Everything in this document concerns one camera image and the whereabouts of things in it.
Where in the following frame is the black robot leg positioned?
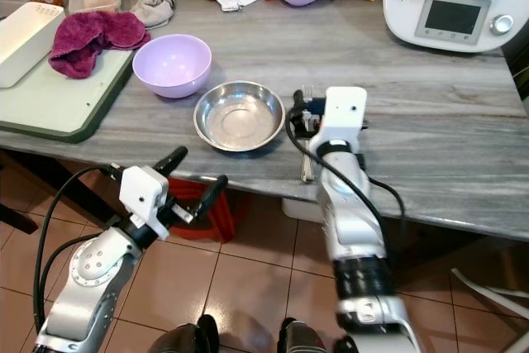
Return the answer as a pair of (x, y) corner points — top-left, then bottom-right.
(147, 315), (221, 353)
(276, 317), (336, 353)

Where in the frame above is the black left robot leg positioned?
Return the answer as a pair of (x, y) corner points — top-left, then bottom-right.
(147, 315), (221, 353)

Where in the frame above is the magenta towel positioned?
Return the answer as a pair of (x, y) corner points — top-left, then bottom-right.
(47, 11), (152, 80)

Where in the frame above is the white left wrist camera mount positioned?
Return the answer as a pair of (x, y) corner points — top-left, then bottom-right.
(117, 165), (171, 241)

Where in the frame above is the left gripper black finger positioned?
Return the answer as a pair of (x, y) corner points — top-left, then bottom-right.
(196, 174), (230, 218)
(154, 146), (189, 176)

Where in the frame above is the white rectangular plastic tray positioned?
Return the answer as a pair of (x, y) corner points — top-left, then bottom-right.
(0, 1), (66, 90)

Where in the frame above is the red plastic stool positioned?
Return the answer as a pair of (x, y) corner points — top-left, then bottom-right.
(164, 174), (238, 244)

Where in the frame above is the dark wooden table leg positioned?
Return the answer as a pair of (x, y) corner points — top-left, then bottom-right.
(0, 150), (126, 236)

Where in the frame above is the shallow steel bowl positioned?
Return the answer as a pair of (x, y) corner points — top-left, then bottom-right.
(193, 80), (287, 154)

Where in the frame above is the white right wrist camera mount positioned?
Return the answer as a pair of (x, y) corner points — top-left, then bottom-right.
(307, 85), (369, 154)

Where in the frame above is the pale green cutting board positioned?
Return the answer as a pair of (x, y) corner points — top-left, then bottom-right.
(0, 45), (136, 145)

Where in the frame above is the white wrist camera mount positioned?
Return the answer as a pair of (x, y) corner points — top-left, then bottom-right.
(307, 85), (369, 154)
(117, 165), (171, 241)

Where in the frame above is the grey crumpled cloth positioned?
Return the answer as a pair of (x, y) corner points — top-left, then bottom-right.
(129, 0), (178, 31)

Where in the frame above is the white plastic storage box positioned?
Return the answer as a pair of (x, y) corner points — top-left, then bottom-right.
(280, 195), (325, 223)

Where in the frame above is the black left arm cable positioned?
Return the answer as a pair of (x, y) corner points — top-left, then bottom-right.
(33, 165), (126, 341)

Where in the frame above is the white kitchen machine with screen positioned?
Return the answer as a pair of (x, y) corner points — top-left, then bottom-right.
(382, 0), (518, 55)

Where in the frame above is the white metal table frame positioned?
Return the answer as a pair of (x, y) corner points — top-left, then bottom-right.
(450, 265), (529, 322)

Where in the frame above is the black right robot leg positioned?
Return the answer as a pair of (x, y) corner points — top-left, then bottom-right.
(276, 317), (336, 353)

